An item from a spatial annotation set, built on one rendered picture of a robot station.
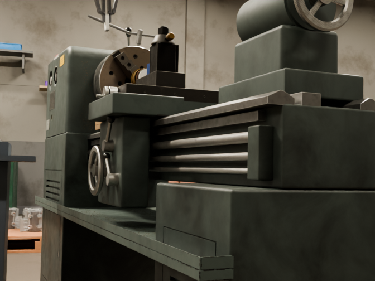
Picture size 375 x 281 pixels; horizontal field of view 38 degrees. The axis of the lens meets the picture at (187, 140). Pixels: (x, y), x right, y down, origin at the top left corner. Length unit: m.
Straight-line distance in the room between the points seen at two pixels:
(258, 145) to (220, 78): 8.25
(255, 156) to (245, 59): 0.33
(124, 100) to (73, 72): 0.93
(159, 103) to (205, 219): 0.58
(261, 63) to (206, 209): 0.37
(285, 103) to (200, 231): 0.30
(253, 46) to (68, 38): 7.70
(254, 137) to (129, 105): 0.57
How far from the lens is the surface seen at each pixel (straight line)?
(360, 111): 1.15
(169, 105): 1.58
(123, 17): 9.08
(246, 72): 1.29
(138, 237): 1.28
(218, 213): 1.03
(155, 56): 1.78
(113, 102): 1.53
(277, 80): 1.13
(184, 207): 1.17
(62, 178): 2.44
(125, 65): 2.28
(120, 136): 1.58
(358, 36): 10.61
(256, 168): 1.04
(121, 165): 1.56
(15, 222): 5.35
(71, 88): 2.44
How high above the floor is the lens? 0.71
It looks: 3 degrees up
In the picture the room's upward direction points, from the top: 1 degrees clockwise
